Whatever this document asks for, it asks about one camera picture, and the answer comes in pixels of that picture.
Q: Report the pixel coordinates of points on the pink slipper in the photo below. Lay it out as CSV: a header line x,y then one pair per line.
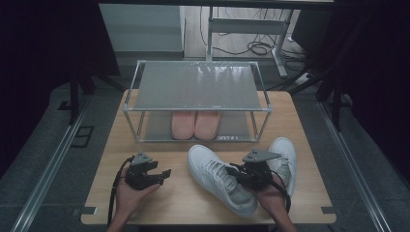
x,y
183,125
208,125

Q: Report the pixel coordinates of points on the person's right hand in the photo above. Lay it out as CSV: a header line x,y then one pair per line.
x,y
270,198

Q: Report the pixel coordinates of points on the aluminium floor rail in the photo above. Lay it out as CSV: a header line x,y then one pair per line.
x,y
48,170
354,170

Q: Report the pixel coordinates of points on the white cabinet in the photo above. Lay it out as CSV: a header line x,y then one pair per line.
x,y
141,29

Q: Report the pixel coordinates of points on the dark curtain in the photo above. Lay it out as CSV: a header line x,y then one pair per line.
x,y
380,80
42,64

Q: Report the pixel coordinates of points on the person's left hand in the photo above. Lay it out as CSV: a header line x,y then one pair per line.
x,y
129,199

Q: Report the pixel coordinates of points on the white power strip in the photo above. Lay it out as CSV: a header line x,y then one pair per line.
x,y
304,78

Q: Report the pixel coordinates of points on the black box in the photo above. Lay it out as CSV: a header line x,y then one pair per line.
x,y
311,32

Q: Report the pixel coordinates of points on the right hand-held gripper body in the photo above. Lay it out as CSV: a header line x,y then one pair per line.
x,y
256,175

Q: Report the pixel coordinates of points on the grey metal shoe rack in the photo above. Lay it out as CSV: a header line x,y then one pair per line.
x,y
196,85

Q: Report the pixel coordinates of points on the black metal stand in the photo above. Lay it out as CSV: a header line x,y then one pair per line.
x,y
336,106
74,96

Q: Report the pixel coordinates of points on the white metal desk frame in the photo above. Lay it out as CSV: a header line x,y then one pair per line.
x,y
248,25

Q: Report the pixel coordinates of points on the white sneaker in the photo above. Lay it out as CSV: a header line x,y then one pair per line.
x,y
209,174
286,151

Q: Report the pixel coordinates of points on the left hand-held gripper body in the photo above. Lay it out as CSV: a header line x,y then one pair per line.
x,y
140,177

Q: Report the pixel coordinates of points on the black floor bracket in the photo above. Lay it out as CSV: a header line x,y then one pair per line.
x,y
82,137

